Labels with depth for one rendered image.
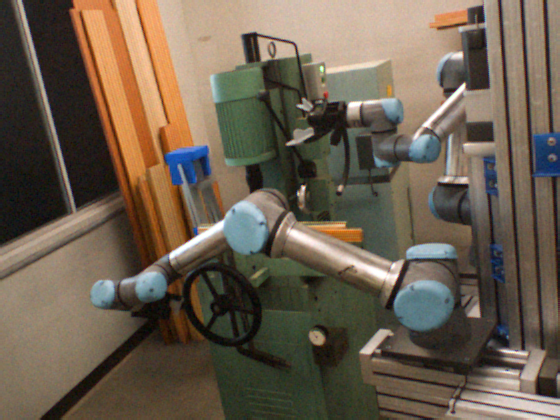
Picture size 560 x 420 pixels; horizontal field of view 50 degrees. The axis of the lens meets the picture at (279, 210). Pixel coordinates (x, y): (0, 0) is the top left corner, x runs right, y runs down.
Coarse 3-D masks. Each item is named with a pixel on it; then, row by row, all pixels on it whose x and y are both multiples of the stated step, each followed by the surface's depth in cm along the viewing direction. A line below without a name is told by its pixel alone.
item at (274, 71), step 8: (240, 64) 219; (272, 64) 214; (264, 72) 216; (272, 72) 215; (280, 80) 215; (272, 88) 216; (280, 88) 215; (288, 128) 219; (296, 176) 224; (296, 184) 224
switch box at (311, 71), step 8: (312, 64) 218; (320, 64) 222; (304, 72) 220; (312, 72) 219; (320, 72) 222; (312, 80) 220; (320, 80) 222; (312, 88) 221; (320, 88) 222; (312, 96) 222; (320, 96) 222; (328, 96) 228
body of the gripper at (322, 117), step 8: (312, 104) 182; (320, 104) 181; (328, 104) 178; (336, 104) 177; (344, 104) 175; (312, 112) 178; (320, 112) 177; (328, 112) 178; (336, 112) 177; (344, 112) 175; (312, 120) 179; (320, 120) 177; (328, 120) 179; (336, 120) 179; (344, 120) 175; (320, 128) 181; (328, 128) 180
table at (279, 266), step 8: (280, 256) 199; (264, 264) 201; (272, 264) 199; (280, 264) 198; (288, 264) 196; (296, 264) 195; (208, 272) 212; (256, 272) 197; (264, 272) 197; (272, 272) 200; (280, 272) 199; (288, 272) 197; (296, 272) 196; (304, 272) 195; (312, 272) 193; (320, 272) 192; (216, 280) 199; (256, 280) 192
